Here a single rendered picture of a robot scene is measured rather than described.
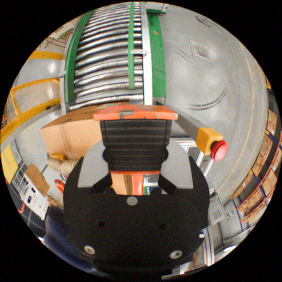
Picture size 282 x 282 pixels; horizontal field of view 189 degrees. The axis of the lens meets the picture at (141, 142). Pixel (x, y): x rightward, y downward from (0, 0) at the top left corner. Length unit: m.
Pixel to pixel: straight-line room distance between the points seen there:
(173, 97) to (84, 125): 1.12
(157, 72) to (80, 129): 1.09
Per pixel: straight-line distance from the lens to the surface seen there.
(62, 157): 0.43
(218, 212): 1.06
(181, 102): 1.31
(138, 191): 0.20
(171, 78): 1.28
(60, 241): 0.36
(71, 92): 0.78
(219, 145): 0.28
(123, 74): 0.67
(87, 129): 0.31
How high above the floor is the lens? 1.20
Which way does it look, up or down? 61 degrees down
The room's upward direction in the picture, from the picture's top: 177 degrees clockwise
